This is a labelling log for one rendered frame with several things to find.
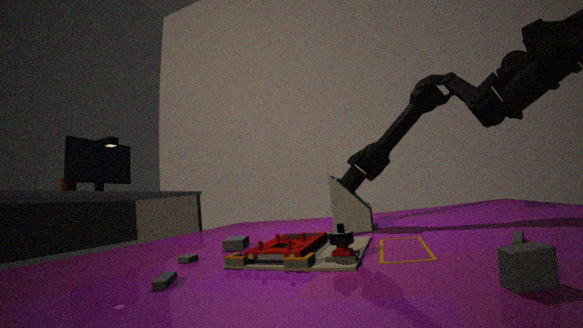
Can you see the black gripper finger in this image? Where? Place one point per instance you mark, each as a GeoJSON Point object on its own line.
{"type": "Point", "coordinates": [569, 32]}

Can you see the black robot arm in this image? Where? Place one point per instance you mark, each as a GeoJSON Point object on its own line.
{"type": "Point", "coordinates": [483, 101]}

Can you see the yellow rectangular outline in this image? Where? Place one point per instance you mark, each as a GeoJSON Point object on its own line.
{"type": "Point", "coordinates": [421, 240]}

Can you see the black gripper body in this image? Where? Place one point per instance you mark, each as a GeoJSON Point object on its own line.
{"type": "Point", "coordinates": [553, 62]}

